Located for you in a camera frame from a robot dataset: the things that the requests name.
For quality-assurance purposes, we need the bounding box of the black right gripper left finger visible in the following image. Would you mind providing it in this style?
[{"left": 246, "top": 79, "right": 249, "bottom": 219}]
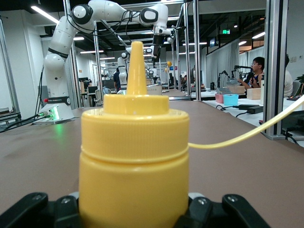
[{"left": 0, "top": 191, "right": 80, "bottom": 228}]

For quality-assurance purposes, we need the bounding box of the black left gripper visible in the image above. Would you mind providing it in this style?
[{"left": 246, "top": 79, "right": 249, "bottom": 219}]
[{"left": 152, "top": 34, "right": 165, "bottom": 65}]

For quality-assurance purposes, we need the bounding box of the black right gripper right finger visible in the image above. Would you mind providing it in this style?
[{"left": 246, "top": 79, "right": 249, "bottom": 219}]
[{"left": 177, "top": 191, "right": 272, "bottom": 228}]

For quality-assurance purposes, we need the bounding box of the yellow squeeze bottle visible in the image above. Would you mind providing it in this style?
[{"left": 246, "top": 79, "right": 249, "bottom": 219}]
[{"left": 78, "top": 40, "right": 304, "bottom": 228}]

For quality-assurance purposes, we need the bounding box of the cream and chrome toaster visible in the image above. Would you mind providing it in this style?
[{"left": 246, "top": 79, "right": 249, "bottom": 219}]
[{"left": 146, "top": 85, "right": 163, "bottom": 97}]

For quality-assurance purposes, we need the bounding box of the standing person in dark shirt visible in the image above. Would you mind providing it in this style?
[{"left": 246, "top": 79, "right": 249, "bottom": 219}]
[{"left": 113, "top": 67, "right": 122, "bottom": 93}]

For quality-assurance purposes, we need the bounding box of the white curtain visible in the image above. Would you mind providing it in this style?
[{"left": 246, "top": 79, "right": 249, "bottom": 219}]
[{"left": 205, "top": 38, "right": 240, "bottom": 90}]

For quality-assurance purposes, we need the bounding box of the office chair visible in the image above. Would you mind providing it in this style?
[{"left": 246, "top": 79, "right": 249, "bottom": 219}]
[{"left": 94, "top": 85, "right": 105, "bottom": 107}]

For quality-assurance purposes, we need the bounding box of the light blue plastic box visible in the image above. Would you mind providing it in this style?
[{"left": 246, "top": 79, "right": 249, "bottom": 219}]
[{"left": 222, "top": 93, "right": 239, "bottom": 106}]

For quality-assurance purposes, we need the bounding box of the wooden box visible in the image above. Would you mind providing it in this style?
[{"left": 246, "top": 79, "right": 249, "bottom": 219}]
[
  {"left": 246, "top": 87, "right": 263, "bottom": 101},
  {"left": 227, "top": 85, "right": 246, "bottom": 95}
]

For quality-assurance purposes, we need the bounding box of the seated person with glasses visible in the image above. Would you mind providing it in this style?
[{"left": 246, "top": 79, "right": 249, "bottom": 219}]
[{"left": 237, "top": 56, "right": 266, "bottom": 90}]

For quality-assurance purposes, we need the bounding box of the black power adapter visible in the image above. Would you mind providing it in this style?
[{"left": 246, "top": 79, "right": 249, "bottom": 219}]
[{"left": 238, "top": 104, "right": 264, "bottom": 114}]

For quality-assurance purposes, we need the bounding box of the black desk device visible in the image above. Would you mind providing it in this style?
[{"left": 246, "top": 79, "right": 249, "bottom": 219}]
[{"left": 281, "top": 110, "right": 304, "bottom": 131}]

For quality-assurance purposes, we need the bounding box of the person in white shirt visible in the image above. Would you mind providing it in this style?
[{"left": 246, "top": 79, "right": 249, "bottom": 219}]
[{"left": 284, "top": 54, "right": 294, "bottom": 97}]

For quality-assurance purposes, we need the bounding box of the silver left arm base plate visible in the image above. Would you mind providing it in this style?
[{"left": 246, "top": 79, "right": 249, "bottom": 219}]
[{"left": 32, "top": 115, "right": 80, "bottom": 126}]

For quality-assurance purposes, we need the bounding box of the short black base cable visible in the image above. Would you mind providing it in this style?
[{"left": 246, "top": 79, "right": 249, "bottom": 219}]
[{"left": 0, "top": 115, "right": 52, "bottom": 133}]

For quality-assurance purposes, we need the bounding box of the long black base cable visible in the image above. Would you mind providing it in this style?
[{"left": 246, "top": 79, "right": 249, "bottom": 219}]
[{"left": 0, "top": 113, "right": 47, "bottom": 129}]

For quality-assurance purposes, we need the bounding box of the wide aluminium frame post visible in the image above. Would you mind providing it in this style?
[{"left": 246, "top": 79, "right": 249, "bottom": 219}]
[{"left": 263, "top": 0, "right": 288, "bottom": 141}]

